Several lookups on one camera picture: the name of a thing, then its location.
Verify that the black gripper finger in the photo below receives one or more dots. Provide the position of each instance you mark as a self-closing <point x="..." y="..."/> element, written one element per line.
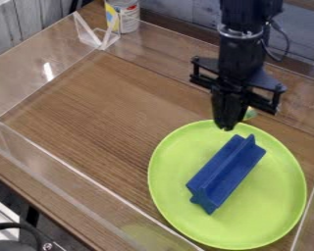
<point x="238" y="105"/>
<point x="219" y="103"/>

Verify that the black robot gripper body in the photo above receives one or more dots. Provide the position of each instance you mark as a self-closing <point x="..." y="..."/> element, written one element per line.
<point x="236" y="72"/>

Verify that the blue plastic block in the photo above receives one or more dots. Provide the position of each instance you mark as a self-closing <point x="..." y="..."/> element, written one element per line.
<point x="214" y="182"/>

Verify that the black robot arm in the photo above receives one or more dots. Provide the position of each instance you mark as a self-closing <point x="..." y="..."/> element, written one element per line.
<point x="248" y="16"/>

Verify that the green round plate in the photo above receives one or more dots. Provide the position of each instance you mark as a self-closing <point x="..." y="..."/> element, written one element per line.
<point x="265" y="205"/>

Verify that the yellow toy banana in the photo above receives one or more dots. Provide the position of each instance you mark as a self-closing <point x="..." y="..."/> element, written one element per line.
<point x="250" y="114"/>

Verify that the clear acrylic enclosure wall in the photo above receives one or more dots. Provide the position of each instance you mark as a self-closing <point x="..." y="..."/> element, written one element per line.
<point x="84" y="112"/>

